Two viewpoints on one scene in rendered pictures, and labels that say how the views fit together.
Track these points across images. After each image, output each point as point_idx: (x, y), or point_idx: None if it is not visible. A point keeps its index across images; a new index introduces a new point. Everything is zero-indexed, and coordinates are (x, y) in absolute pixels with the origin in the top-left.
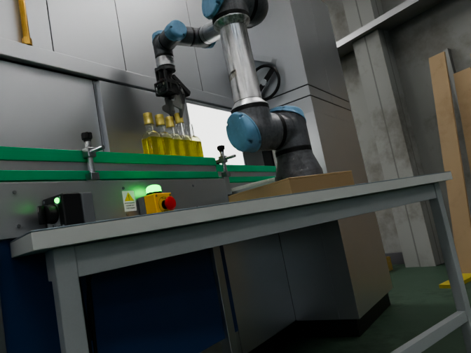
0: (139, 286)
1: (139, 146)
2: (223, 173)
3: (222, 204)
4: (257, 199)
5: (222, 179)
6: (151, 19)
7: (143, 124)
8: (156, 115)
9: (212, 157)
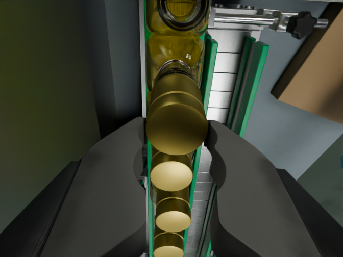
0: None
1: (77, 159)
2: (264, 26)
3: (299, 176)
4: (321, 154)
5: (259, 39)
6: None
7: (23, 201)
8: (176, 230)
9: (266, 57)
